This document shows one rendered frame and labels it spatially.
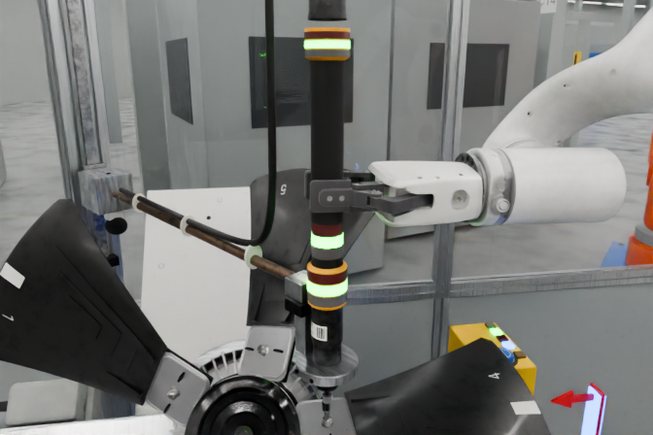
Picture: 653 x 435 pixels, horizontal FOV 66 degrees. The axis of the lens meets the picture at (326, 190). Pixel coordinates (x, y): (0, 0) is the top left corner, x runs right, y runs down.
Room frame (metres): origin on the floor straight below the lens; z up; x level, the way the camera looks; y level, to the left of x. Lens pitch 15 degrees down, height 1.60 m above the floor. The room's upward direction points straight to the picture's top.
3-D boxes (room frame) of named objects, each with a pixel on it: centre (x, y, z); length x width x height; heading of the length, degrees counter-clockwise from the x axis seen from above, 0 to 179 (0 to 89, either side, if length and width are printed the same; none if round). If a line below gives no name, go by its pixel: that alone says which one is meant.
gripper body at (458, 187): (0.51, -0.11, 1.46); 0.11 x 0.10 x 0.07; 99
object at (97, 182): (0.95, 0.43, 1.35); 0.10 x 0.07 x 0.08; 44
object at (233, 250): (0.72, 0.21, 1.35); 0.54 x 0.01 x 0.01; 44
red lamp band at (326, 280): (0.50, 0.00, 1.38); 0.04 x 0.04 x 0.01
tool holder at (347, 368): (0.50, 0.01, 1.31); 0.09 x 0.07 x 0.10; 44
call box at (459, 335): (0.84, -0.31, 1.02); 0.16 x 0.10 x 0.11; 9
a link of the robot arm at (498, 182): (0.52, -0.17, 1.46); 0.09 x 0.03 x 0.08; 9
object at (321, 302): (0.50, 0.00, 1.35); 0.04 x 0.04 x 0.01
